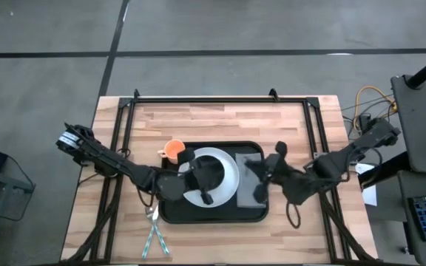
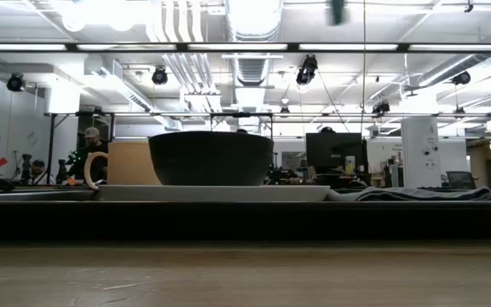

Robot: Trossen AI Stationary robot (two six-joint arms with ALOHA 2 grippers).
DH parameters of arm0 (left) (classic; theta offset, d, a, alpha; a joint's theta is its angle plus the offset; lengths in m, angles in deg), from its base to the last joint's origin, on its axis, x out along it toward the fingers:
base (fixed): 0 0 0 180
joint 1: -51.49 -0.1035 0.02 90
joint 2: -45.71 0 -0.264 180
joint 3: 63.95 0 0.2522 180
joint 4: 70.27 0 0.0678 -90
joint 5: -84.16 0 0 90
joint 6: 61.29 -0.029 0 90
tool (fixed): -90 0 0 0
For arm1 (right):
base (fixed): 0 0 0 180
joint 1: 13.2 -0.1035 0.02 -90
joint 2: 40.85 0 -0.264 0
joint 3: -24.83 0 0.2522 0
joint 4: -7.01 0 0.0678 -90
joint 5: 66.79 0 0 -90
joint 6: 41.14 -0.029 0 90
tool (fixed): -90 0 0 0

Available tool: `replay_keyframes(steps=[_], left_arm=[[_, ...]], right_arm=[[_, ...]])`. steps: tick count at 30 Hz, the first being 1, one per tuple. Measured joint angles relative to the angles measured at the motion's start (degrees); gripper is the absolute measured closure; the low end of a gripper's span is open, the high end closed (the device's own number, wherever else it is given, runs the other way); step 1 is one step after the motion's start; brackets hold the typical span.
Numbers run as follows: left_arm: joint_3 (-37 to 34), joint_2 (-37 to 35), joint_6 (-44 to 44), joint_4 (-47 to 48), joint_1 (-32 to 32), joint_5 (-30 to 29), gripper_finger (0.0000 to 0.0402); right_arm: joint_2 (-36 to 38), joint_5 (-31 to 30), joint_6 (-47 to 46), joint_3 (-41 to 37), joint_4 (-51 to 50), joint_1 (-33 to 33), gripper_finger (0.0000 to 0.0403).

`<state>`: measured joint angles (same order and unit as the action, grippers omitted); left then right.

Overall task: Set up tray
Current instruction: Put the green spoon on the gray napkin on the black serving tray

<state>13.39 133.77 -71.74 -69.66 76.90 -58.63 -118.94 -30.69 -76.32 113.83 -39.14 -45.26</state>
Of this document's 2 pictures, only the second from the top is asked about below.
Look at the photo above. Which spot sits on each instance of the overhead light bar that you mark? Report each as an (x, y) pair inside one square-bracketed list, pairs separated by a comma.
[(292, 47)]

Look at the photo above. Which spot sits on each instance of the black ceiling spotlight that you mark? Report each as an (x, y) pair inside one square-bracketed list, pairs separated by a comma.
[(159, 76), (306, 70), (461, 78), (380, 107), (15, 82)]

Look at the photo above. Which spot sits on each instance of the silver ventilation duct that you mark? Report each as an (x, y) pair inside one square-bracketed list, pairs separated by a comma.
[(252, 21)]

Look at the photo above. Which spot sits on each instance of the grey cloth napkin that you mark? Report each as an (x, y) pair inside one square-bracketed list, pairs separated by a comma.
[(407, 194)]

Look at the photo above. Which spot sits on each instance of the light orange mug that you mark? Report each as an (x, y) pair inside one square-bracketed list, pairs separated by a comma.
[(130, 164)]

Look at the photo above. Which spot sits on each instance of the person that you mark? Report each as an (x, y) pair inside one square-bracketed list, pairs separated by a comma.
[(94, 149), (38, 168)]

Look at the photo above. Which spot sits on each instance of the black bowl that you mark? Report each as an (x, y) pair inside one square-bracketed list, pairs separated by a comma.
[(211, 158)]

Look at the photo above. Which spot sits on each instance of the black background gantry frame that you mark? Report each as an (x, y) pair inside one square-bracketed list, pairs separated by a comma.
[(143, 114)]

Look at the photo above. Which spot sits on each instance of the black plastic serving tray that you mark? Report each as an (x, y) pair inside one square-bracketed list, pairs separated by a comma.
[(245, 219)]

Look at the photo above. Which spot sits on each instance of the white round plate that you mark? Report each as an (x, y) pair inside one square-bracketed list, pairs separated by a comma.
[(211, 192)]

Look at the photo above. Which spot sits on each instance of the black desktop monitor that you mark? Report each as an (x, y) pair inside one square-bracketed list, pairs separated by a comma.
[(335, 151)]

